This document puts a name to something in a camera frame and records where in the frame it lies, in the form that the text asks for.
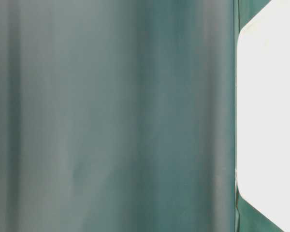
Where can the white plastic tray case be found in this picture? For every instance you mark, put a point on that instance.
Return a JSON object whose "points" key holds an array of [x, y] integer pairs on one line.
{"points": [[263, 112]]}

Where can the green table cloth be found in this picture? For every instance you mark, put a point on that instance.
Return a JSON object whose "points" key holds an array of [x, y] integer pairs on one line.
{"points": [[120, 116]]}

